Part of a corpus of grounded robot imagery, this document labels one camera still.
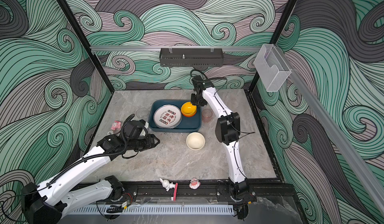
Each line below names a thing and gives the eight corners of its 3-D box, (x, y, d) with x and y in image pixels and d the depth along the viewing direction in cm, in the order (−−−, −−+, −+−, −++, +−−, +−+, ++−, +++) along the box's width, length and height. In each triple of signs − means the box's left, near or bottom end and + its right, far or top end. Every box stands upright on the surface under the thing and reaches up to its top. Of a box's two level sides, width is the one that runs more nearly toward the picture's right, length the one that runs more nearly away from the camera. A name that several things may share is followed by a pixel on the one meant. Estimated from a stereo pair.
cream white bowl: (183, 144, 92) (182, 140, 88) (194, 133, 98) (194, 128, 93) (195, 155, 88) (195, 151, 83) (206, 142, 93) (207, 138, 89)
